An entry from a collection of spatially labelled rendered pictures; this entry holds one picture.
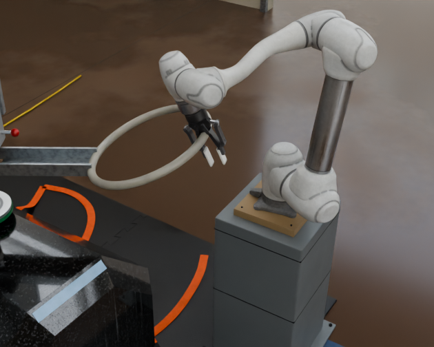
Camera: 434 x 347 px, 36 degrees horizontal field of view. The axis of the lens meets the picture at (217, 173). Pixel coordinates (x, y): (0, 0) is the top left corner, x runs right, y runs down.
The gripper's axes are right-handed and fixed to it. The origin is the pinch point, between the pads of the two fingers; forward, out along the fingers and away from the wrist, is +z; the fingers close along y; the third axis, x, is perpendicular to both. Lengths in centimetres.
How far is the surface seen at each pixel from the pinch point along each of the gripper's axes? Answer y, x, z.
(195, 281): 70, -47, 108
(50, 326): 52, 59, 19
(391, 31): 11, -434, 173
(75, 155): 53, 3, -12
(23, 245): 74, 30, 6
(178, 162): 4.8, 16.0, -10.4
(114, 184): 26.5, 23.6, -10.7
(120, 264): 46, 20, 29
